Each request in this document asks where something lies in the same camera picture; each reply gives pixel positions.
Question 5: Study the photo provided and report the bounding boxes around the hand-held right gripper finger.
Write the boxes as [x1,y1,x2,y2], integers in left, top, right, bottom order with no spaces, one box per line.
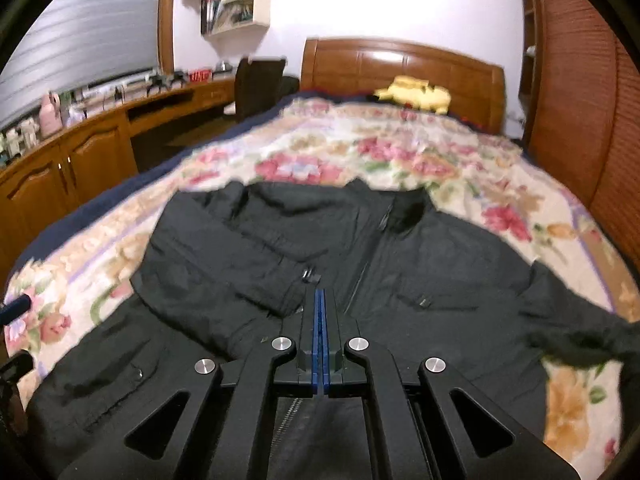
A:
[57,285,321,480]
[320,286,583,480]

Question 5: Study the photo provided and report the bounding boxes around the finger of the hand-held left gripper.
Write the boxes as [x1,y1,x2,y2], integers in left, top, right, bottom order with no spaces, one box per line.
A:
[0,295,32,328]

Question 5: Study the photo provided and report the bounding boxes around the black jacket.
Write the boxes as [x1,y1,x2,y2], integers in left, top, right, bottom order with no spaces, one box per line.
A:
[22,177,640,480]

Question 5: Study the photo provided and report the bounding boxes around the navy blue bed sheet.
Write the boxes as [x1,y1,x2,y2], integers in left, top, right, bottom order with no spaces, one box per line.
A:
[10,91,321,281]

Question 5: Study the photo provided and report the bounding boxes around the wooden desk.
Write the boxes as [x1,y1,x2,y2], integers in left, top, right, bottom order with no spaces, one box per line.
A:
[0,76,238,281]

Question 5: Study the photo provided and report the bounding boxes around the floral blanket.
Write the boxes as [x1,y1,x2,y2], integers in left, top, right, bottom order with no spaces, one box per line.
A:
[2,95,640,466]

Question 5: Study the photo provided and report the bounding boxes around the pink bottle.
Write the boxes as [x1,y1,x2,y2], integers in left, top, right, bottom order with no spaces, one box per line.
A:
[39,91,63,137]

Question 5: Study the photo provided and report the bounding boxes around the dark chair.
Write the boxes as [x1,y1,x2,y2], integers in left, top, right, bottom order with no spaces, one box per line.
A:
[234,57,300,123]

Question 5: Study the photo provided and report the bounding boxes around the yellow plush toy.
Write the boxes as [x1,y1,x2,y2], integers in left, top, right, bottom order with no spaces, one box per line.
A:
[375,76,451,113]

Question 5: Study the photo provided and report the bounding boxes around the black model figures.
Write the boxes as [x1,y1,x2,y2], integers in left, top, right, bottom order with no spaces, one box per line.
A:
[145,72,188,93]

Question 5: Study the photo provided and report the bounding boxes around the wooden bed headboard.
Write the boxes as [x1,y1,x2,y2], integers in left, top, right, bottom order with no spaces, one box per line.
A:
[300,37,507,136]

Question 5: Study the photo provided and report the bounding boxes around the grey window blind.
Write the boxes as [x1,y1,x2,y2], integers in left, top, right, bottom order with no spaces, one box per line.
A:
[0,0,163,133]

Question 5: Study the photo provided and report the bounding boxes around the wooden louvered wardrobe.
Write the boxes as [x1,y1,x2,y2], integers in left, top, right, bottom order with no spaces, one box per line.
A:
[517,0,640,321]

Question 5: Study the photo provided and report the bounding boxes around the wooden window frame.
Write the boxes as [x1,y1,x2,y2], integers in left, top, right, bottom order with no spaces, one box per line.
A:
[157,0,179,73]

